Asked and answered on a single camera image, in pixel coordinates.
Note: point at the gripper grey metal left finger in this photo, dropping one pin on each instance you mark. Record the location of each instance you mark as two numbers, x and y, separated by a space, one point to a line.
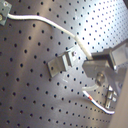
96 69

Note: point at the grey metal cable clip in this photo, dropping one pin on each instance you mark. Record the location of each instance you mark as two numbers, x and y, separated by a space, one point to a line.
62 62

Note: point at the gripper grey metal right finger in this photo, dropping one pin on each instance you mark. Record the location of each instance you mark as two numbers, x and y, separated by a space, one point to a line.
104 55

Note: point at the grey corner fixture block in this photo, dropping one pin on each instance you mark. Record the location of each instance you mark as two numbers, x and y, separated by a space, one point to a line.
4 11

